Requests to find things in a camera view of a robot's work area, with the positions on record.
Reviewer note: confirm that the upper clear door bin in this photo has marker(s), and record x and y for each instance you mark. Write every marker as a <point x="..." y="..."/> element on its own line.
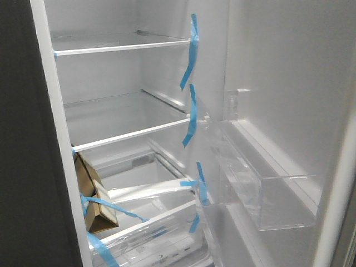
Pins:
<point x="241" y="166"/>

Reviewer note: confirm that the dark grey fridge door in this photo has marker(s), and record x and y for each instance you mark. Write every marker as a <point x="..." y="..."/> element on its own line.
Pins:
<point x="37" y="227"/>
<point x="288" y="67"/>

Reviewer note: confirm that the upper glass fridge shelf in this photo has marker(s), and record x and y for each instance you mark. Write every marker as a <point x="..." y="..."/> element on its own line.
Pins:
<point x="97" y="43"/>

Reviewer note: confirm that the brown cardboard box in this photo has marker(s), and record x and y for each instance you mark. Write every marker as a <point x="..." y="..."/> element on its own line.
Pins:
<point x="99" y="217"/>

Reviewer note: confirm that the glass fridge shelf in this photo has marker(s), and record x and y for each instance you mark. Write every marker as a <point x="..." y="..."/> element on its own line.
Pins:
<point x="107" y="120"/>
<point x="97" y="43"/>

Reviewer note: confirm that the clear crisper drawer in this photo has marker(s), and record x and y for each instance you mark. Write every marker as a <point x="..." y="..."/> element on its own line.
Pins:
<point x="172" y="238"/>
<point x="118" y="196"/>

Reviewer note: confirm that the middle glass fridge shelf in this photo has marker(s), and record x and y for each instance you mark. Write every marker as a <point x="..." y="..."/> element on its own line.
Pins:
<point x="107" y="120"/>

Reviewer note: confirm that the blue tape on lower drawer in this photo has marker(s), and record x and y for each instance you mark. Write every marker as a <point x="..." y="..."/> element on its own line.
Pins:
<point x="102" y="250"/>

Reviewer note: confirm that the white fridge interior body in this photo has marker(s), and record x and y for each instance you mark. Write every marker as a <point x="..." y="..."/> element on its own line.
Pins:
<point x="147" y="159"/>

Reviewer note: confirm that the blue tape strip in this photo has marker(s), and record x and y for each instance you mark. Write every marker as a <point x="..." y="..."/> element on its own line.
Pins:
<point x="193" y="117"/>
<point x="193" y="49"/>
<point x="202" y="185"/>

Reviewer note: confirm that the top blue tape strip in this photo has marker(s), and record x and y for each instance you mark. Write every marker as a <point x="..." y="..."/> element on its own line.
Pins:
<point x="193" y="49"/>

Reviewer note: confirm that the upper clear crisper drawer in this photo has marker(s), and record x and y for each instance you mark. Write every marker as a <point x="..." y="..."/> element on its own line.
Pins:
<point x="118" y="196"/>

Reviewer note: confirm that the lower clear crisper drawer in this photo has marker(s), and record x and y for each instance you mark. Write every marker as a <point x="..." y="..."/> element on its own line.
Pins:
<point x="172" y="238"/>

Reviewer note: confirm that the blue tape across cardboard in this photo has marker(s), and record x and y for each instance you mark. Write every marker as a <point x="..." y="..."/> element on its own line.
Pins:
<point x="85" y="199"/>

